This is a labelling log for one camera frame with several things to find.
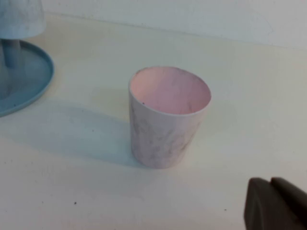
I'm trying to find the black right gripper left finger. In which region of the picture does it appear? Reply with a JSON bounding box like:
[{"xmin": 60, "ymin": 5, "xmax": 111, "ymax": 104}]
[{"xmin": 243, "ymin": 177, "xmax": 289, "ymax": 230}]

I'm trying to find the blue marbled cup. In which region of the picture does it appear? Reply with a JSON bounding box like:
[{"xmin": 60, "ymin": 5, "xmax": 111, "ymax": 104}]
[{"xmin": 0, "ymin": 0, "xmax": 46, "ymax": 40}]

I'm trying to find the blue cup stand with pegs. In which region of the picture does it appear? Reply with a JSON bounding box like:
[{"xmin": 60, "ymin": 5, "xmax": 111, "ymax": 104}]
[{"xmin": 0, "ymin": 37, "xmax": 55, "ymax": 118}]

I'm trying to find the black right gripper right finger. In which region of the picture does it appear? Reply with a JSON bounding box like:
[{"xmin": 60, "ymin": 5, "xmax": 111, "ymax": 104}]
[{"xmin": 271, "ymin": 176, "xmax": 307, "ymax": 230}]

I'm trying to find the pink marbled cup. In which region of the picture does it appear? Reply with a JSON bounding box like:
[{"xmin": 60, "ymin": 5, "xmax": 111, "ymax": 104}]
[{"xmin": 128, "ymin": 66, "xmax": 212, "ymax": 170}]

